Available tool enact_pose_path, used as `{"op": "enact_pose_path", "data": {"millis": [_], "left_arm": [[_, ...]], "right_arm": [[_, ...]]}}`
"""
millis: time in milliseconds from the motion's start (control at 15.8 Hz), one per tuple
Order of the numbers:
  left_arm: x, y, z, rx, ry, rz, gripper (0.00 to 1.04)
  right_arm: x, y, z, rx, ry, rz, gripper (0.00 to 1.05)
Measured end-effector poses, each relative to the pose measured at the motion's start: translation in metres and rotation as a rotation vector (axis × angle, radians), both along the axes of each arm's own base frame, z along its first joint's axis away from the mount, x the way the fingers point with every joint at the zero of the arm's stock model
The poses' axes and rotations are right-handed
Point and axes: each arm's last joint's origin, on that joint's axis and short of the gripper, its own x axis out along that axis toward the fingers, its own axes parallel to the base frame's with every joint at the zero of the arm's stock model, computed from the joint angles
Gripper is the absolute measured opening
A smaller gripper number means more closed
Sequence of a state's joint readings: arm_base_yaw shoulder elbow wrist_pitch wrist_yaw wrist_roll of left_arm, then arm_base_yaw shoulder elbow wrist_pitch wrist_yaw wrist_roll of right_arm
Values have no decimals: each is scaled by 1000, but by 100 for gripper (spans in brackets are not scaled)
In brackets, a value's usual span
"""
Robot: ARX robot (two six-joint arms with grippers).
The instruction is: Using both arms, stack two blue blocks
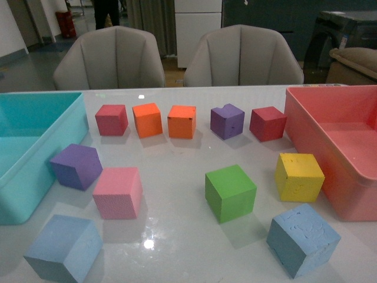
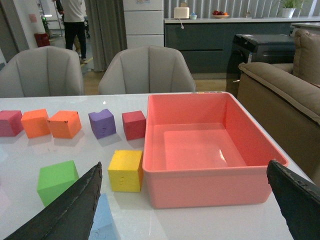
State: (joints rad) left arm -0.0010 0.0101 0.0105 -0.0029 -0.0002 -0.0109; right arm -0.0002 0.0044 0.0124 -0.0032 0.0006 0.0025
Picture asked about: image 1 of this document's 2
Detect light blue foam block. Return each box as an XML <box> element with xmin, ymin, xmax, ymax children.
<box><xmin>266</xmin><ymin>203</ymin><xmax>341</xmax><ymax>278</ymax></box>
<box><xmin>24</xmin><ymin>215</ymin><xmax>102</xmax><ymax>282</ymax></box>

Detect right orange foam block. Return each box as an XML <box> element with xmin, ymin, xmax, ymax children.
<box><xmin>167</xmin><ymin>105</ymin><xmax>196</xmax><ymax>139</ymax></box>

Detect orange foam block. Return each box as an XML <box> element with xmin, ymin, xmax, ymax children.
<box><xmin>132</xmin><ymin>103</ymin><xmax>163</xmax><ymax>139</ymax></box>
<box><xmin>167</xmin><ymin>105</ymin><xmax>196</xmax><ymax>139</ymax></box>

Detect notched purple foam block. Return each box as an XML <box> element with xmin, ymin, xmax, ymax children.
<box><xmin>210</xmin><ymin>104</ymin><xmax>245</xmax><ymax>140</ymax></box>

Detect left orange foam block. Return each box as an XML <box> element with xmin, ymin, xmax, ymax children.
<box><xmin>132</xmin><ymin>103</ymin><xmax>163</xmax><ymax>139</ymax></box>

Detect green foam block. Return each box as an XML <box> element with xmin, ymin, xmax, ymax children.
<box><xmin>205</xmin><ymin>164</ymin><xmax>257</xmax><ymax>223</ymax></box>

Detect left red foam block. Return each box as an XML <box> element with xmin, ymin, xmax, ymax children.
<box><xmin>95</xmin><ymin>104</ymin><xmax>128</xmax><ymax>136</ymax></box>

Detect right dark red foam block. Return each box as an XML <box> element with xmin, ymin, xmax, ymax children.
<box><xmin>249</xmin><ymin>106</ymin><xmax>287</xmax><ymax>142</ymax></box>

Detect pink foam block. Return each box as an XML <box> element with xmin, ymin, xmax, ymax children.
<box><xmin>92</xmin><ymin>167</ymin><xmax>143</xmax><ymax>220</ymax></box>

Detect right grey chair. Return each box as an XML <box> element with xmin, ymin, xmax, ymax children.
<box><xmin>183</xmin><ymin>25</ymin><xmax>304</xmax><ymax>87</ymax></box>

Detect grey chair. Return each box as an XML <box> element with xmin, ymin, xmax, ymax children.
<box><xmin>183</xmin><ymin>25</ymin><xmax>304</xmax><ymax>87</ymax></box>
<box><xmin>53</xmin><ymin>26</ymin><xmax>166</xmax><ymax>90</ymax></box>

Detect left grey chair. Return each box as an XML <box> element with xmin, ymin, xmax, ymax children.
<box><xmin>53</xmin><ymin>26</ymin><xmax>166</xmax><ymax>90</ymax></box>

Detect front purple foam block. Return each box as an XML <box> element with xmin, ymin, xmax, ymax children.
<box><xmin>49</xmin><ymin>144</ymin><xmax>102</xmax><ymax>191</ymax></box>

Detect yellow foam block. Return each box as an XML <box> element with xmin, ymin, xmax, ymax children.
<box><xmin>275</xmin><ymin>153</ymin><xmax>325</xmax><ymax>203</ymax></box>

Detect white cabinet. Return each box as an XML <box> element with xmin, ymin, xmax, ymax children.
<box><xmin>174</xmin><ymin>0</ymin><xmax>222</xmax><ymax>68</ymax></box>

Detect grey curtain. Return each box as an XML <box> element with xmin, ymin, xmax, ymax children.
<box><xmin>126</xmin><ymin>0</ymin><xmax>177</xmax><ymax>57</ymax></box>

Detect pink plastic bin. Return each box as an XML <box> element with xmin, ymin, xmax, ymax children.
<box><xmin>285</xmin><ymin>85</ymin><xmax>376</xmax><ymax>221</ymax></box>

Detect teal plastic bin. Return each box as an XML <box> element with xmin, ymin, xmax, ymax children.
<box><xmin>1</xmin><ymin>92</ymin><xmax>88</xmax><ymax>225</ymax></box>

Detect standing person legs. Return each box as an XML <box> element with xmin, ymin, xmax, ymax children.
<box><xmin>93</xmin><ymin>0</ymin><xmax>120</xmax><ymax>30</ymax></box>

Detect red fire extinguisher box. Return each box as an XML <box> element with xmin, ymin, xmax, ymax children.
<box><xmin>55</xmin><ymin>11</ymin><xmax>77</xmax><ymax>38</ymax></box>

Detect beige sofa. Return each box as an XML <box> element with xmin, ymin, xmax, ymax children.
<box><xmin>326</xmin><ymin>47</ymin><xmax>376</xmax><ymax>85</ymax></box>

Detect dark grey machine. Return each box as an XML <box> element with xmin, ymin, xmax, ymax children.
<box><xmin>304</xmin><ymin>10</ymin><xmax>376</xmax><ymax>71</ymax></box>

